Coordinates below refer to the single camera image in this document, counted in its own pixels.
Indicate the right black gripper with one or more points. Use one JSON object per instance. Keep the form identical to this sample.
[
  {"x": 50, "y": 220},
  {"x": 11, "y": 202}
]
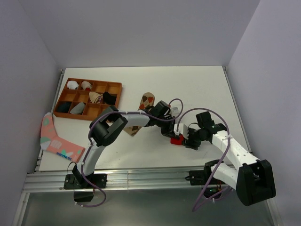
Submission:
[{"x": 189, "y": 143}]

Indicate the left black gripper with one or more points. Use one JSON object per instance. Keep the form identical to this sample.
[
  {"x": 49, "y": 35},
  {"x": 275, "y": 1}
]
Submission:
[{"x": 169, "y": 131}]

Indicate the brown argyle sock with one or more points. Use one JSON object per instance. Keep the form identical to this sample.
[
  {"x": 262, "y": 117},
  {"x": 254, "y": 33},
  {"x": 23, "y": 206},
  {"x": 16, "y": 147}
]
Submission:
[{"x": 147, "y": 101}]

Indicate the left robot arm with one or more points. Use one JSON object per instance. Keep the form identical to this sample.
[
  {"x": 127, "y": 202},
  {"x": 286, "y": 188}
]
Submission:
[{"x": 105, "y": 129}]

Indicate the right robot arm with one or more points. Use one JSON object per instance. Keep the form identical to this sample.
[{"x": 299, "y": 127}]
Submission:
[{"x": 250, "y": 177}]

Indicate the black rolled sock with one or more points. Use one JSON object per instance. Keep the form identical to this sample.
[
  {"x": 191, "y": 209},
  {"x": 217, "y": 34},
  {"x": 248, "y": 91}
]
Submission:
[{"x": 109, "y": 99}]

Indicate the orange compartment tray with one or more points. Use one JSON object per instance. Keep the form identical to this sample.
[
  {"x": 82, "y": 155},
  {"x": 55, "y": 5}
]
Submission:
[{"x": 76, "y": 96}]

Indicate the grey rolled sock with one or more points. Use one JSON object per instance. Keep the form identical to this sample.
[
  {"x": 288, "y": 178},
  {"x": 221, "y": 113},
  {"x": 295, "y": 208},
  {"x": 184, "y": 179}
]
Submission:
[{"x": 78, "y": 109}]

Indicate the beige red rolled sock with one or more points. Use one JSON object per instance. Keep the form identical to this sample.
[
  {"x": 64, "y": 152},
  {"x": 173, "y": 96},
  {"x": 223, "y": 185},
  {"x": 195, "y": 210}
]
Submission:
[{"x": 86, "y": 86}]

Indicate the white rolled sock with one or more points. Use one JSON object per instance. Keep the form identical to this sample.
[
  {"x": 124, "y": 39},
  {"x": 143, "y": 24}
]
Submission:
[{"x": 73, "y": 85}]

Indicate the dark teal rolled sock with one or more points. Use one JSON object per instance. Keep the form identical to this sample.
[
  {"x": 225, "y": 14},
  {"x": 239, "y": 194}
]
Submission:
[{"x": 64, "y": 107}]

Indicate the pink patterned sock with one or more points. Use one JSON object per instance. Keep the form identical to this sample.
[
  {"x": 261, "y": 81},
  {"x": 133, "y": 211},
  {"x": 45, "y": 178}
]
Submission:
[{"x": 51, "y": 142}]

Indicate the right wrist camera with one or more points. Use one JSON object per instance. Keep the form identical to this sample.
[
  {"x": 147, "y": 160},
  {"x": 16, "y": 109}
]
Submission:
[{"x": 181, "y": 129}]

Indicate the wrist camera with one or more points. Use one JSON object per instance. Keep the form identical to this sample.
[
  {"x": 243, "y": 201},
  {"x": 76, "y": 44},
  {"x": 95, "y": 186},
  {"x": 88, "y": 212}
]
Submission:
[
  {"x": 174, "y": 111},
  {"x": 181, "y": 129}
]

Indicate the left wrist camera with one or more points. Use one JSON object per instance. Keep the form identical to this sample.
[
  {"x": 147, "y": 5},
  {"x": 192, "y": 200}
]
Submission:
[{"x": 174, "y": 111}]

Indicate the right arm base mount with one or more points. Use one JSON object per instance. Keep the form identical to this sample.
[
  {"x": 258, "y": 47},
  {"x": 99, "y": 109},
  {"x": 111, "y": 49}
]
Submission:
[{"x": 199, "y": 178}]

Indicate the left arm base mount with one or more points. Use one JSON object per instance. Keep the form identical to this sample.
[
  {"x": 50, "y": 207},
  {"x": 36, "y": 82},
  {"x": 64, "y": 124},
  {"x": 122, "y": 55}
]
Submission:
[{"x": 83, "y": 191}]

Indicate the aluminium frame rail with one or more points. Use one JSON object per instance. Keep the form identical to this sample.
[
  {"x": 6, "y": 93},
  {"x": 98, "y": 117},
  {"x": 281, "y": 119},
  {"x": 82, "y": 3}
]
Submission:
[{"x": 117, "y": 179}]

